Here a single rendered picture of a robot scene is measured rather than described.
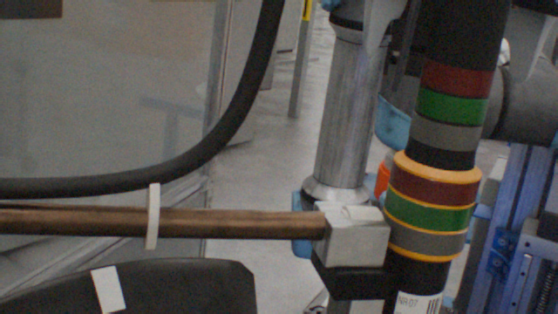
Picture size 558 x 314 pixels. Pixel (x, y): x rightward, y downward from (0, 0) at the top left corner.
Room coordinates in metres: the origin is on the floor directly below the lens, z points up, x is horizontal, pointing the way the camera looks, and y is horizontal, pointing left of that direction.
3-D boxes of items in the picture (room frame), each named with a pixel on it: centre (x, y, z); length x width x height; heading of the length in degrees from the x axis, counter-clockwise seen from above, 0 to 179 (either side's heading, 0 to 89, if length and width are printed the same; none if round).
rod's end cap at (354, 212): (0.30, -0.04, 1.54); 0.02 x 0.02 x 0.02; 16
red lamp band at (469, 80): (0.31, -0.08, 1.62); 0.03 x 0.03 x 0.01
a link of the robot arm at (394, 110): (0.64, -0.15, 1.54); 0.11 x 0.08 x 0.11; 93
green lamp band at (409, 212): (0.31, -0.08, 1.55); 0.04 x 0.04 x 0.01
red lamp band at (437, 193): (0.31, -0.08, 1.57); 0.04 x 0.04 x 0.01
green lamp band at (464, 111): (0.31, -0.08, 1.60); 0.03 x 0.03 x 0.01
